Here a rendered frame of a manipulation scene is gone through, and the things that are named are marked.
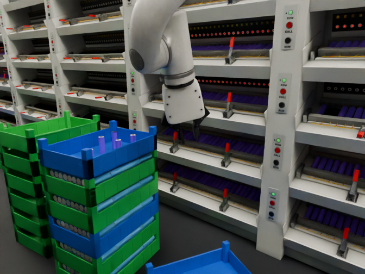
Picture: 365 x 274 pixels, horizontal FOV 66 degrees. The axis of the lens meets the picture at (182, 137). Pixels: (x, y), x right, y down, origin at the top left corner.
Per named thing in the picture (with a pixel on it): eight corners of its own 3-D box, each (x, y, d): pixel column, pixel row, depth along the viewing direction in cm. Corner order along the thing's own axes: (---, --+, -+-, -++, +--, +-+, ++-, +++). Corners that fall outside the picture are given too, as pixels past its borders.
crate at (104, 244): (96, 260, 78) (94, 235, 76) (50, 237, 88) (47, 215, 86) (158, 211, 103) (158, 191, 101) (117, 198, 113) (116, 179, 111)
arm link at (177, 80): (160, 78, 65) (162, 91, 66) (197, 70, 65) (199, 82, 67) (156, 68, 72) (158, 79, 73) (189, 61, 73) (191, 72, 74)
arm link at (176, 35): (175, 78, 63) (201, 64, 68) (163, 16, 56) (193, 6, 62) (150, 74, 68) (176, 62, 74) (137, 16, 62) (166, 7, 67)
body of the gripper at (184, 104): (159, 87, 66) (168, 128, 72) (201, 78, 67) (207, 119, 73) (156, 77, 73) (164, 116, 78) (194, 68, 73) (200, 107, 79)
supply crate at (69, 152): (88, 180, 72) (86, 150, 70) (40, 165, 82) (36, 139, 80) (157, 149, 97) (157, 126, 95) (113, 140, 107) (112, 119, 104)
